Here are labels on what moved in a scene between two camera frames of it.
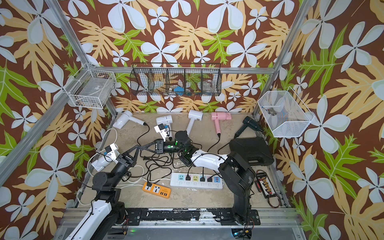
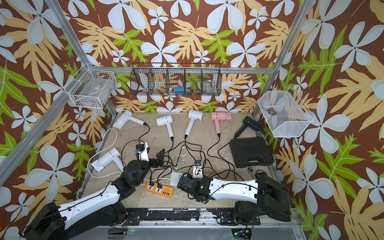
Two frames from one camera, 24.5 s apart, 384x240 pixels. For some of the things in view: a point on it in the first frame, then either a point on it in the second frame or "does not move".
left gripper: (126, 160) → (159, 160)
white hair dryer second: (167, 120) does not move
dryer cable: (144, 157) → (151, 183)
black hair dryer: (251, 122) does not move
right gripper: (160, 144) → (202, 179)
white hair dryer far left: (124, 117) does not move
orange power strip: (155, 189) does not move
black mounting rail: (219, 216) does not move
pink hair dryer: (217, 116) does not move
